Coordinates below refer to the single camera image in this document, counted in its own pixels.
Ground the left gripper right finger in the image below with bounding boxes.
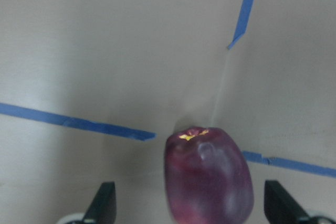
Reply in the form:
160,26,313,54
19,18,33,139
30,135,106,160
264,180,310,224

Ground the dark purple apple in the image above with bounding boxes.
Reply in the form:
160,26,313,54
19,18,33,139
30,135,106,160
164,127,254,223

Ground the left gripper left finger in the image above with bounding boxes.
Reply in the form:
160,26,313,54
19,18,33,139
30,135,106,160
81,182,117,224

